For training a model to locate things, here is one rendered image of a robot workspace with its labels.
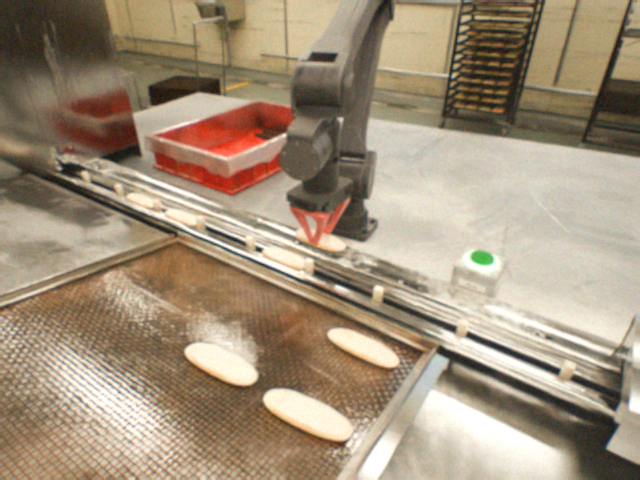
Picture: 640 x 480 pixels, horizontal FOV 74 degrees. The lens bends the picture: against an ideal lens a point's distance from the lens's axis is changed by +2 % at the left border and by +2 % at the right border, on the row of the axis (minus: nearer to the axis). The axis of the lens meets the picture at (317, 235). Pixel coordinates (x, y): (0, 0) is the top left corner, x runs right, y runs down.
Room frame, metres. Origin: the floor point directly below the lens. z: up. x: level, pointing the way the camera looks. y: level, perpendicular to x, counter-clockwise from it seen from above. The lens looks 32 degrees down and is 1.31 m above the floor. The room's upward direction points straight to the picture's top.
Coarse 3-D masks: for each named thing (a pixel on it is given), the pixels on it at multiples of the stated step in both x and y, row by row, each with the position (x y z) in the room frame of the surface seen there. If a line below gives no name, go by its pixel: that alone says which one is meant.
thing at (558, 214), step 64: (384, 128) 1.52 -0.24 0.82; (256, 192) 1.00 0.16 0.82; (384, 192) 0.99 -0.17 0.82; (448, 192) 0.99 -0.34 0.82; (512, 192) 0.99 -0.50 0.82; (576, 192) 0.99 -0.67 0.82; (384, 256) 0.70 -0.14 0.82; (448, 256) 0.70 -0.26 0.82; (512, 256) 0.71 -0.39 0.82; (576, 256) 0.71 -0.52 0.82; (576, 320) 0.52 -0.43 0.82
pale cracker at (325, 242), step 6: (300, 234) 0.62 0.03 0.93; (312, 234) 0.61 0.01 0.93; (324, 234) 0.62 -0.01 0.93; (306, 240) 0.60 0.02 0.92; (324, 240) 0.60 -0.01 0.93; (330, 240) 0.59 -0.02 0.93; (336, 240) 0.60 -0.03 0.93; (318, 246) 0.59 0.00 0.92; (324, 246) 0.58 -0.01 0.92; (330, 246) 0.58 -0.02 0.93; (336, 246) 0.58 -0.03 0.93; (342, 246) 0.58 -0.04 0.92
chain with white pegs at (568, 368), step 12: (84, 180) 1.00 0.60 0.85; (120, 192) 0.93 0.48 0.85; (156, 204) 0.85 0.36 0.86; (204, 228) 0.78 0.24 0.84; (252, 240) 0.69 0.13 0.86; (312, 264) 0.62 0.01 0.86; (324, 276) 0.61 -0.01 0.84; (348, 288) 0.58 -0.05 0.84; (408, 312) 0.52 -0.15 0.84; (468, 336) 0.47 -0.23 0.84; (492, 348) 0.44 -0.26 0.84; (552, 372) 0.40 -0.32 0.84; (564, 372) 0.38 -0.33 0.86; (612, 396) 0.36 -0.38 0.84
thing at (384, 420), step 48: (192, 240) 0.65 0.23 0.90; (48, 288) 0.47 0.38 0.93; (144, 288) 0.49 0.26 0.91; (192, 288) 0.50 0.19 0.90; (288, 288) 0.51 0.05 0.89; (0, 336) 0.36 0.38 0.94; (48, 336) 0.37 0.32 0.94; (144, 336) 0.38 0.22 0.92; (192, 336) 0.39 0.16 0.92; (384, 336) 0.42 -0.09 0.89; (288, 384) 0.32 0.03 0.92; (336, 384) 0.32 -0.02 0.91; (0, 432) 0.23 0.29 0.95; (288, 432) 0.25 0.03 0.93; (384, 432) 0.26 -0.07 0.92
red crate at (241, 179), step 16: (224, 144) 1.34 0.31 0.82; (240, 144) 1.34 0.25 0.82; (256, 144) 1.34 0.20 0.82; (160, 160) 1.13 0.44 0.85; (176, 160) 1.09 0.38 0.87; (272, 160) 1.11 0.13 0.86; (192, 176) 1.06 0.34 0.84; (208, 176) 1.02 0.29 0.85; (240, 176) 1.00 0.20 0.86; (256, 176) 1.05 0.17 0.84; (224, 192) 0.98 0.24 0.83
